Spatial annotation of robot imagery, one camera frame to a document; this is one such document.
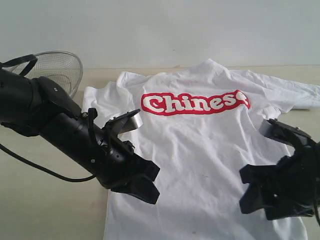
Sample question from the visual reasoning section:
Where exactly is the white t-shirt red lettering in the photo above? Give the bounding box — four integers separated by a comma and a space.
82, 59, 320, 240

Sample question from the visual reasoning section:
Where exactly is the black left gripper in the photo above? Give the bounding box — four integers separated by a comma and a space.
84, 140, 160, 205

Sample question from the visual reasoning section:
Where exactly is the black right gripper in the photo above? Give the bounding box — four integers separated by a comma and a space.
239, 143, 320, 220

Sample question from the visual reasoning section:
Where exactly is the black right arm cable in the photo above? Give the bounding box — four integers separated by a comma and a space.
312, 197, 320, 227

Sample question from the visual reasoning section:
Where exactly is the metal mesh strainer bowl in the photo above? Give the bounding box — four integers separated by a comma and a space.
6, 51, 84, 98

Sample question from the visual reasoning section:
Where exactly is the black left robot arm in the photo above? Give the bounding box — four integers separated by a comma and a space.
0, 70, 160, 205

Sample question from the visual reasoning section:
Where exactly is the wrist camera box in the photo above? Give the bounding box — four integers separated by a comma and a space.
259, 118, 317, 154
102, 108, 143, 136

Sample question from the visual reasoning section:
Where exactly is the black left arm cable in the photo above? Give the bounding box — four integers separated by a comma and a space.
0, 53, 98, 183

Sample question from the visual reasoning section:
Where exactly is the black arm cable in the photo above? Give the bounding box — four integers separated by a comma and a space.
312, 197, 320, 227
0, 53, 98, 183

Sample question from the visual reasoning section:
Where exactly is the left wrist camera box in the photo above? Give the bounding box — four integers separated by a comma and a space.
102, 108, 143, 136

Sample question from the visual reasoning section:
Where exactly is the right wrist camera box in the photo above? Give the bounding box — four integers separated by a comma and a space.
259, 118, 317, 154

